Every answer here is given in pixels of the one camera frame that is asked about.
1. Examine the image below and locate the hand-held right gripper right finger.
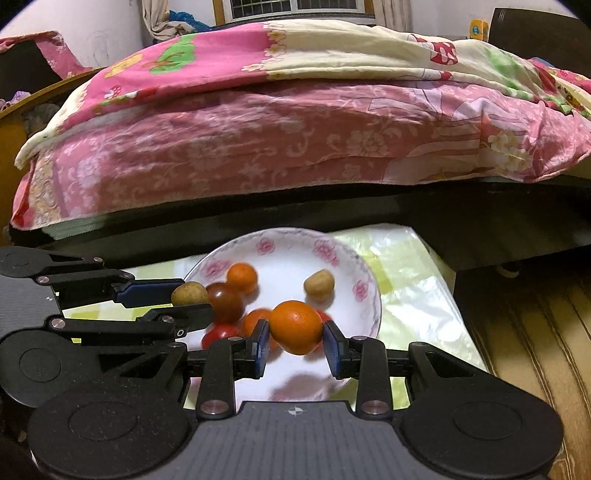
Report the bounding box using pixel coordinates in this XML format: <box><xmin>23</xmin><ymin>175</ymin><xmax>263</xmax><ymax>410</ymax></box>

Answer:
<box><xmin>322</xmin><ymin>320</ymin><xmax>485</xmax><ymax>419</ymax></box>

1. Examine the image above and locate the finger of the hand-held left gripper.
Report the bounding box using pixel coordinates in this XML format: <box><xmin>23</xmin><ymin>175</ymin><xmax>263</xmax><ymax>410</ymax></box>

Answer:
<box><xmin>34</xmin><ymin>253</ymin><xmax>186</xmax><ymax>309</ymax></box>
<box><xmin>48</xmin><ymin>304</ymin><xmax>216</xmax><ymax>357</ymax></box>

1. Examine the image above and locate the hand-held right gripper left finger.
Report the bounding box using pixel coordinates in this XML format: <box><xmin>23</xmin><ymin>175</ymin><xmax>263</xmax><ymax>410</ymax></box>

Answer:
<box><xmin>108</xmin><ymin>319</ymin><xmax>271</xmax><ymax>420</ymax></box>

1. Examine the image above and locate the brown longan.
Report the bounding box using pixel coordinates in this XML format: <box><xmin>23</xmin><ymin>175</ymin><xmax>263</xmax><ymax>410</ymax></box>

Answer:
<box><xmin>171</xmin><ymin>281</ymin><xmax>210</xmax><ymax>308</ymax></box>
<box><xmin>303</xmin><ymin>270</ymin><xmax>335</xmax><ymax>304</ymax></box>

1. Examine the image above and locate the small orange mandarin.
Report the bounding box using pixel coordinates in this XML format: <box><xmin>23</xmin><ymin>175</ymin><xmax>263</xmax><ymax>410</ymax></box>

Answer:
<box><xmin>269</xmin><ymin>300</ymin><xmax>323</xmax><ymax>356</ymax></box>
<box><xmin>226</xmin><ymin>262</ymin><xmax>259</xmax><ymax>294</ymax></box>

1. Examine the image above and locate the dark red tomato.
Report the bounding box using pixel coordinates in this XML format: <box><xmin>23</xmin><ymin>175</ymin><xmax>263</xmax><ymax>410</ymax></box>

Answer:
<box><xmin>205</xmin><ymin>283</ymin><xmax>246</xmax><ymax>324</ymax></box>

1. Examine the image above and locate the white floral plate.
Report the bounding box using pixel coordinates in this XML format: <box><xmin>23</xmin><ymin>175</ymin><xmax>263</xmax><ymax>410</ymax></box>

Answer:
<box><xmin>182</xmin><ymin>228</ymin><xmax>383</xmax><ymax>403</ymax></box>

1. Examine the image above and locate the orange cherry tomato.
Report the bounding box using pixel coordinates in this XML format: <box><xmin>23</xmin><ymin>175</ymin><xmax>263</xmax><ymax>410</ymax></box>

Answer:
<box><xmin>242</xmin><ymin>308</ymin><xmax>279</xmax><ymax>350</ymax></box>

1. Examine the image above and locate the green checkered tablecloth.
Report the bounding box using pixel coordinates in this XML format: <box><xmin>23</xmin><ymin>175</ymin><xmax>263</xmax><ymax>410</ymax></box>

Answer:
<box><xmin>99</xmin><ymin>224</ymin><xmax>491</xmax><ymax>412</ymax></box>

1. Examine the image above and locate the pink floral bed sheet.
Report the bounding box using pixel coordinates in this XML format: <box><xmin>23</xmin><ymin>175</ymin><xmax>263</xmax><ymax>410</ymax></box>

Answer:
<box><xmin>9</xmin><ymin>78</ymin><xmax>591</xmax><ymax>232</ymax></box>

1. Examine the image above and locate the bamboo floor mat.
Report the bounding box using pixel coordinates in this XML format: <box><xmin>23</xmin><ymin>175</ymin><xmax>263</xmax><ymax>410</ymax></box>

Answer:
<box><xmin>455</xmin><ymin>265</ymin><xmax>591</xmax><ymax>480</ymax></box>

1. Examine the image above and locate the pink patterned cloth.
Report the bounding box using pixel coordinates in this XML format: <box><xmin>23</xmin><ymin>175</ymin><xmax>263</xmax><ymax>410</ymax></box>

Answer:
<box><xmin>0</xmin><ymin>31</ymin><xmax>95</xmax><ymax>80</ymax></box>

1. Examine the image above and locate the blue cloth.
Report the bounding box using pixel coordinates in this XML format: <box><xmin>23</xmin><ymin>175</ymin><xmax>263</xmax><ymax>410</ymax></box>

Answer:
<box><xmin>167</xmin><ymin>9</ymin><xmax>214</xmax><ymax>34</ymax></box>

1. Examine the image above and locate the cartoon print quilt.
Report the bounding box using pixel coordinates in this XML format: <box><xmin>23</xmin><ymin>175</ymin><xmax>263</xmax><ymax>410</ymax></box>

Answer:
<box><xmin>14</xmin><ymin>21</ymin><xmax>591</xmax><ymax>172</ymax></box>

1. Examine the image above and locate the dark headboard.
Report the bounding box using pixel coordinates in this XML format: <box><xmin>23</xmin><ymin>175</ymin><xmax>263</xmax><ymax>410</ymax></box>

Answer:
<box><xmin>488</xmin><ymin>7</ymin><xmax>591</xmax><ymax>81</ymax></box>

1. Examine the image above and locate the dark bed frame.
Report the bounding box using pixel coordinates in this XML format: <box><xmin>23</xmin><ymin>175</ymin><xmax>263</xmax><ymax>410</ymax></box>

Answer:
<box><xmin>7</xmin><ymin>173</ymin><xmax>591</xmax><ymax>278</ymax></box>

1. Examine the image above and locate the window with wooden frame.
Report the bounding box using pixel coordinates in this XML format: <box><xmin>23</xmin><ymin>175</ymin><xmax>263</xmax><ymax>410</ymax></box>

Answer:
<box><xmin>212</xmin><ymin>0</ymin><xmax>376</xmax><ymax>26</ymax></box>

